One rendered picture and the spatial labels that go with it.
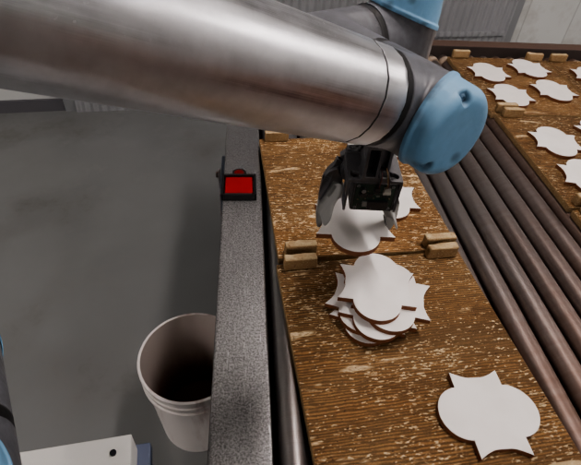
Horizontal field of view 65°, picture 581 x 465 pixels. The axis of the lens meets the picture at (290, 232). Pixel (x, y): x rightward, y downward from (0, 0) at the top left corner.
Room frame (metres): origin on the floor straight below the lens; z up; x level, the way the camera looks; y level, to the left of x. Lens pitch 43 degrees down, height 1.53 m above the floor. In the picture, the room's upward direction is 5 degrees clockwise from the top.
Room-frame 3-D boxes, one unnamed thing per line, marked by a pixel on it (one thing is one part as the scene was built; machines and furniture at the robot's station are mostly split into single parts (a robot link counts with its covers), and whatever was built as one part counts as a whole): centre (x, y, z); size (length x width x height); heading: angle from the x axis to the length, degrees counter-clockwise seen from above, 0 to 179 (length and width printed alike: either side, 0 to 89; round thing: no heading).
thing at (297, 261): (0.56, -0.02, 0.95); 0.06 x 0.02 x 0.03; 102
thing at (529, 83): (1.44, -0.70, 0.94); 0.41 x 0.35 x 0.04; 6
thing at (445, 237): (0.64, -0.28, 0.95); 0.06 x 0.02 x 0.03; 101
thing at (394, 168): (0.51, -0.10, 1.20); 0.09 x 0.08 x 0.12; 3
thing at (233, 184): (0.79, 0.12, 0.92); 0.06 x 0.06 x 0.01; 7
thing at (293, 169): (0.81, -0.12, 0.93); 0.41 x 0.35 x 0.02; 11
